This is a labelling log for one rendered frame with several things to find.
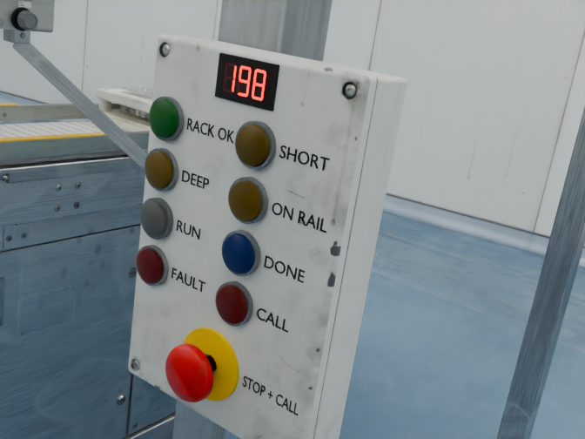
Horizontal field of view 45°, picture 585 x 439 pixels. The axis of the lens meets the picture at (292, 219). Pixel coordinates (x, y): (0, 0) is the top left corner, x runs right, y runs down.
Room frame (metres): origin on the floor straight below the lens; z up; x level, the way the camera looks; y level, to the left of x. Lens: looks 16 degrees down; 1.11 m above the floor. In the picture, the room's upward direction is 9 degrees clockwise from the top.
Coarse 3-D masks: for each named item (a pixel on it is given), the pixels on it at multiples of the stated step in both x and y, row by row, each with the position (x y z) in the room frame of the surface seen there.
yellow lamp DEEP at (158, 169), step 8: (152, 152) 0.48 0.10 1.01; (160, 152) 0.47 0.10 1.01; (152, 160) 0.48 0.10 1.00; (160, 160) 0.47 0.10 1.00; (168, 160) 0.47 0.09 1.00; (152, 168) 0.47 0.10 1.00; (160, 168) 0.47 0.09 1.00; (168, 168) 0.47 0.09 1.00; (152, 176) 0.47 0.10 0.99; (160, 176) 0.47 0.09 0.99; (168, 176) 0.47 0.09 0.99; (152, 184) 0.48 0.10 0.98; (160, 184) 0.47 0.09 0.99; (168, 184) 0.47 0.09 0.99
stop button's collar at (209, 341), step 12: (192, 336) 0.45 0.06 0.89; (204, 336) 0.44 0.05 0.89; (216, 336) 0.44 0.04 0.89; (204, 348) 0.44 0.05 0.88; (216, 348) 0.44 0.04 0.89; (228, 348) 0.43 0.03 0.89; (216, 360) 0.44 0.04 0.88; (228, 360) 0.43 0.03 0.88; (216, 372) 0.44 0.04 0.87; (228, 372) 0.43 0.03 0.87; (216, 384) 0.43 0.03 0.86; (228, 384) 0.43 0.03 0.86; (216, 396) 0.43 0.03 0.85
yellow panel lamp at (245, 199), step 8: (240, 184) 0.43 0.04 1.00; (248, 184) 0.43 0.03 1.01; (232, 192) 0.43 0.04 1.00; (240, 192) 0.43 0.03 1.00; (248, 192) 0.43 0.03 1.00; (256, 192) 0.42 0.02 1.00; (232, 200) 0.43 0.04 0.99; (240, 200) 0.43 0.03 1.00; (248, 200) 0.43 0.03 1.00; (256, 200) 0.42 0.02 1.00; (232, 208) 0.43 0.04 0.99; (240, 208) 0.43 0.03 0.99; (248, 208) 0.42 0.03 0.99; (256, 208) 0.42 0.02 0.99; (240, 216) 0.43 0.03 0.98; (248, 216) 0.43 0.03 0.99; (256, 216) 0.42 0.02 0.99
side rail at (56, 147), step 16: (0, 144) 1.07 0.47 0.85; (16, 144) 1.09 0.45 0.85; (32, 144) 1.12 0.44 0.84; (48, 144) 1.14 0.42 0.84; (64, 144) 1.17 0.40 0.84; (80, 144) 1.19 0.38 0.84; (96, 144) 1.22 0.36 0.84; (112, 144) 1.25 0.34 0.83; (144, 144) 1.31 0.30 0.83; (0, 160) 1.07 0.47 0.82
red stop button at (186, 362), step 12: (180, 348) 0.42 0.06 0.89; (192, 348) 0.42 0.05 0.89; (168, 360) 0.43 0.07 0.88; (180, 360) 0.42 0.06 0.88; (192, 360) 0.42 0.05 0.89; (204, 360) 0.42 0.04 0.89; (168, 372) 0.43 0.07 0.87; (180, 372) 0.42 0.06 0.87; (192, 372) 0.41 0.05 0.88; (204, 372) 0.41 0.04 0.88; (180, 384) 0.42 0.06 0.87; (192, 384) 0.41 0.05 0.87; (204, 384) 0.41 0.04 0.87; (180, 396) 0.42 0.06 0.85; (192, 396) 0.41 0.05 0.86; (204, 396) 0.41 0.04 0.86
